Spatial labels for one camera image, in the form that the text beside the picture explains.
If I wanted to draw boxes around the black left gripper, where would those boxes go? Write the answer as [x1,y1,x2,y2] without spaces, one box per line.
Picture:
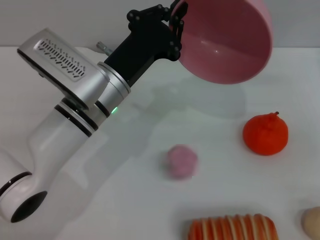
[103,0,189,87]

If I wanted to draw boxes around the pink plastic bowl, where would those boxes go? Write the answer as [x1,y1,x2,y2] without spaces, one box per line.
[167,0,273,85]

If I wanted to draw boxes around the pink toy peach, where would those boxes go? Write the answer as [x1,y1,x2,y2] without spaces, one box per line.
[163,144,200,179]

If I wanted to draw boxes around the orange toy tangerine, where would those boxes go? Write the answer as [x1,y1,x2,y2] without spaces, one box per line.
[242,111,289,156]

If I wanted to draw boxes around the orange white striped toy bread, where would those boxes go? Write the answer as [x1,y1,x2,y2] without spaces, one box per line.
[187,213,279,240]

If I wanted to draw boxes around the beige round toy bun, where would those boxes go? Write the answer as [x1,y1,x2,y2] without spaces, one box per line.
[301,206,320,239]

